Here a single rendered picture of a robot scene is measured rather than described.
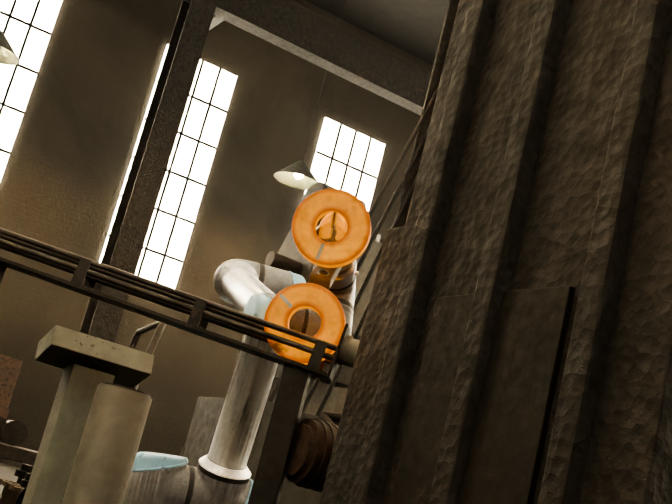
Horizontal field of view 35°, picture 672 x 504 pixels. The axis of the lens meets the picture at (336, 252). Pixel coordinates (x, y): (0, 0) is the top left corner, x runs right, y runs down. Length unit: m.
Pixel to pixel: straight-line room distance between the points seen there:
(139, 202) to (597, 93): 8.92
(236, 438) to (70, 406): 0.64
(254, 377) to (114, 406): 0.68
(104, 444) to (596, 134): 1.24
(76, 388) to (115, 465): 0.24
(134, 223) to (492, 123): 8.65
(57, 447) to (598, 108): 1.43
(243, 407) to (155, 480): 0.30
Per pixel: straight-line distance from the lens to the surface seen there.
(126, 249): 10.20
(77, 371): 2.42
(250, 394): 2.87
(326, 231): 2.13
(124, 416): 2.27
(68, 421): 2.42
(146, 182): 10.35
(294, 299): 2.04
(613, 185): 1.40
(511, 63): 1.75
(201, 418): 5.86
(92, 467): 2.27
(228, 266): 2.75
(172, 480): 2.93
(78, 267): 2.12
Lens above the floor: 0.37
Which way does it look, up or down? 14 degrees up
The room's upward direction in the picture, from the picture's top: 14 degrees clockwise
